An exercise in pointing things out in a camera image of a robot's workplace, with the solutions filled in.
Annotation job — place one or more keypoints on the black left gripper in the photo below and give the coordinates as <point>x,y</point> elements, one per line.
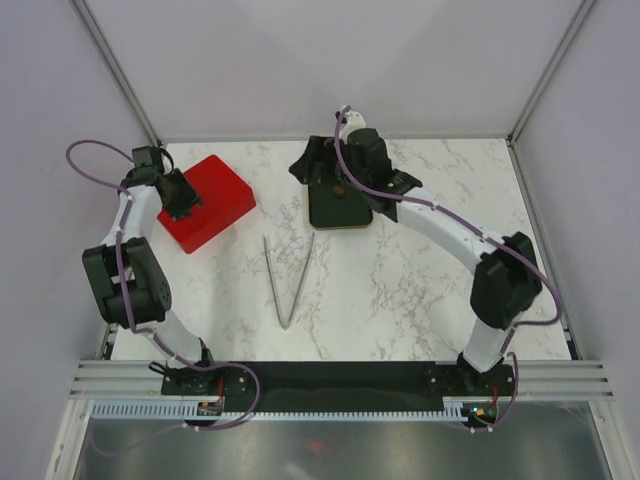
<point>190,197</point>

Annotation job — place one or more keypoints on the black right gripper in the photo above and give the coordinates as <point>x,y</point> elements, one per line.
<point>318,149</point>

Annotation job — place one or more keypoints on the red box lid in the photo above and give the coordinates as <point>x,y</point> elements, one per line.
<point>215,182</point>

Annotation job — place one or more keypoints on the metal tongs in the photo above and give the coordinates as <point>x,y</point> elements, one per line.
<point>285,318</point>

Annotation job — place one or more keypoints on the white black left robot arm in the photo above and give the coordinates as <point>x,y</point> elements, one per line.
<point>128,283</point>

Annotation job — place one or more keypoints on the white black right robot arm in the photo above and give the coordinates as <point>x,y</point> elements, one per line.
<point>504,269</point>

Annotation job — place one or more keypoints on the red chocolate box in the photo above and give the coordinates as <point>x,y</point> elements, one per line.
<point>206,222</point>

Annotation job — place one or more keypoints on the dark green tray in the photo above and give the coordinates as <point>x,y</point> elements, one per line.
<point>328,211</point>

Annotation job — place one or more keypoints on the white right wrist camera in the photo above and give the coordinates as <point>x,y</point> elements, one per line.
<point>348,121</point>

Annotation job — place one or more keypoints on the aluminium frame rail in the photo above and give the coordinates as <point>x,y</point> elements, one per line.
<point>106,379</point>

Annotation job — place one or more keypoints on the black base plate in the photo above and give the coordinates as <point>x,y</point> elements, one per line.
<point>327,386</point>

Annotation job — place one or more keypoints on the white slotted cable duct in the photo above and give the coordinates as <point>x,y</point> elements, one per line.
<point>192,411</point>

